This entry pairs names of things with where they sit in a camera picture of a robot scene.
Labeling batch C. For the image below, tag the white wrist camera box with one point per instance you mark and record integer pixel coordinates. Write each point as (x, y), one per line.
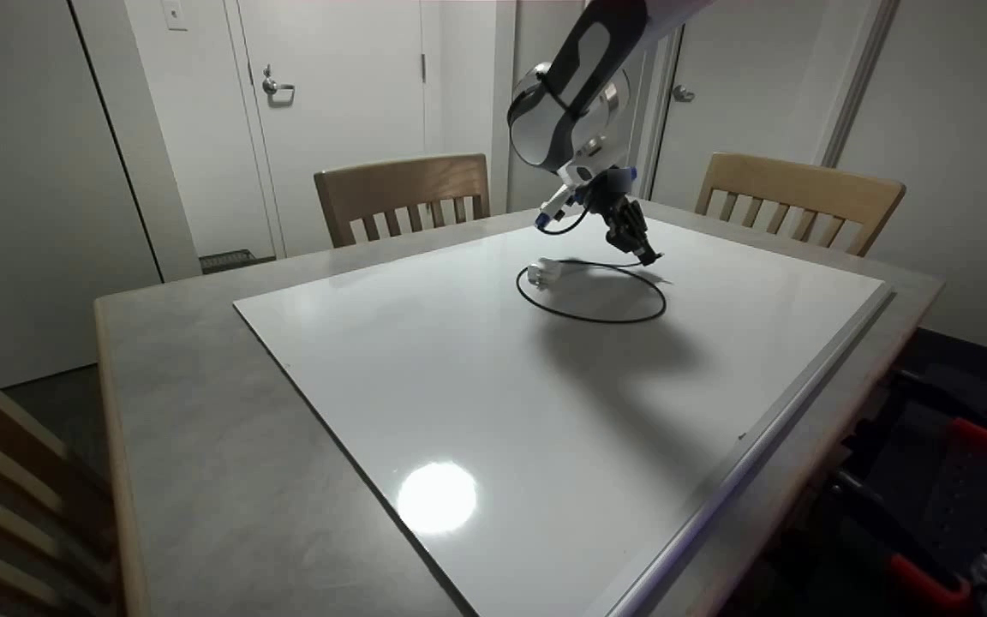
(561, 208)

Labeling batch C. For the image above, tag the silver round door knob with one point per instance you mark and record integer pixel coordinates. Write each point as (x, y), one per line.
(682, 95)

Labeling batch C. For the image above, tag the white whiteboard with metal rail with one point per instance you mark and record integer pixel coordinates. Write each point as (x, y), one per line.
(574, 433)

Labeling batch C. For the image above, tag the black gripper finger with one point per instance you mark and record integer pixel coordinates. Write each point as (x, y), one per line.
(629, 243)
(644, 243)

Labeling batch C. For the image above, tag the white wall switch plate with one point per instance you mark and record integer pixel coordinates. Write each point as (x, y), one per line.
(177, 19)

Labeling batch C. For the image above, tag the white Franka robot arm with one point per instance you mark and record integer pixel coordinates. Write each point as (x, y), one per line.
(574, 80)

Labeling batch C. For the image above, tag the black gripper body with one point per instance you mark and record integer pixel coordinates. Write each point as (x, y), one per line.
(614, 193)

